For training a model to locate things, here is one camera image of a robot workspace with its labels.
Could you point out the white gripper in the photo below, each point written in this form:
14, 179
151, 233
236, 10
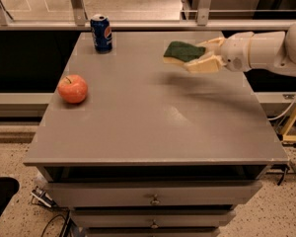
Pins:
234, 53

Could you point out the green and yellow sponge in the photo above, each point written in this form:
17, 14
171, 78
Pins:
182, 52

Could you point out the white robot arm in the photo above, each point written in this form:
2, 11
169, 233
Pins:
274, 52

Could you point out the red apple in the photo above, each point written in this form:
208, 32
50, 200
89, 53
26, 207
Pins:
72, 89

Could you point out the blue Pepsi can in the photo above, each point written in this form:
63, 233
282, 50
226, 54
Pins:
101, 31

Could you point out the grey drawer cabinet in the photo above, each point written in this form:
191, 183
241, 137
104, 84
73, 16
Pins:
148, 121

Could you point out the top grey drawer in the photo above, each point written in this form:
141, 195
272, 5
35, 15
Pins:
152, 193

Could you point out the grey drawer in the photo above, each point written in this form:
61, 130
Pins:
152, 218
152, 193

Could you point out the middle grey drawer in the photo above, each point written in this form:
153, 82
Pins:
152, 218

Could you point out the metal window railing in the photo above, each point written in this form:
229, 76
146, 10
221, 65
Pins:
148, 14

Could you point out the small device on floor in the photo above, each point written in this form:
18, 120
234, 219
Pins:
42, 197

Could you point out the yellow wooden frame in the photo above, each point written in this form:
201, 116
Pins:
284, 132

